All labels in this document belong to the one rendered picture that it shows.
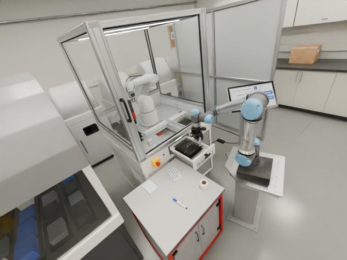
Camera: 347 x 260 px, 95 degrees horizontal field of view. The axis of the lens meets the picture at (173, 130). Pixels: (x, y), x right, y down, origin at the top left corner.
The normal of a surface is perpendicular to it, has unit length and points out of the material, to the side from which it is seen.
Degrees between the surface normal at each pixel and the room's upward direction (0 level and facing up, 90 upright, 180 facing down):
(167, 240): 0
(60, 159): 90
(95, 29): 90
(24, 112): 41
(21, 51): 90
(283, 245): 0
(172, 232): 0
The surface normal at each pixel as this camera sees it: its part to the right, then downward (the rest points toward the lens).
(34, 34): 0.61, 0.33
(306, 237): -0.17, -0.83
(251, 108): -0.66, 0.40
